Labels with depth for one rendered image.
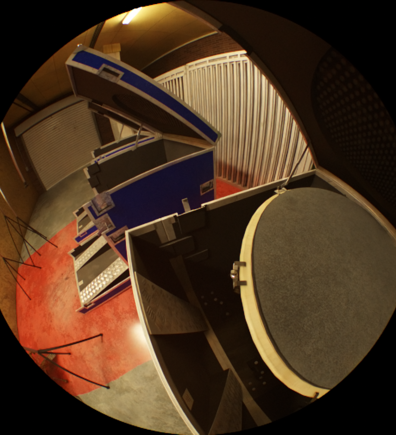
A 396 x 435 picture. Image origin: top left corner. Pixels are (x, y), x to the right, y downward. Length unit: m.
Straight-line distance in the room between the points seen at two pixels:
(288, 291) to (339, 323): 0.18
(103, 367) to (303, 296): 1.60
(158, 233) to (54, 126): 6.55
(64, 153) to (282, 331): 6.91
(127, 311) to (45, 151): 6.34
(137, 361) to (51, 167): 6.64
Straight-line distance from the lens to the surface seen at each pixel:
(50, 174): 6.99
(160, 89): 0.92
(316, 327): 0.41
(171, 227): 0.57
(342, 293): 0.48
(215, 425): 0.54
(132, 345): 1.47
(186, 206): 0.58
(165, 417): 1.59
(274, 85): 0.62
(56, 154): 6.82
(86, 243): 2.16
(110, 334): 1.59
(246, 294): 0.38
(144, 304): 0.41
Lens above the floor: 1.31
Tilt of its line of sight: 44 degrees down
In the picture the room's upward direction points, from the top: 6 degrees counter-clockwise
